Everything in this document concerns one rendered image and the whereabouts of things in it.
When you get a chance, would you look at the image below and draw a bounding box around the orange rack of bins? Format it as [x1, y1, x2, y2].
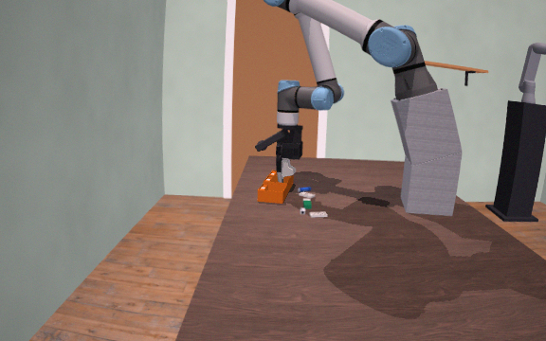
[258, 170, 294, 204]

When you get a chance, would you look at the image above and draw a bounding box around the white domino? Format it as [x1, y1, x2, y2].
[309, 212, 327, 218]
[299, 192, 315, 198]

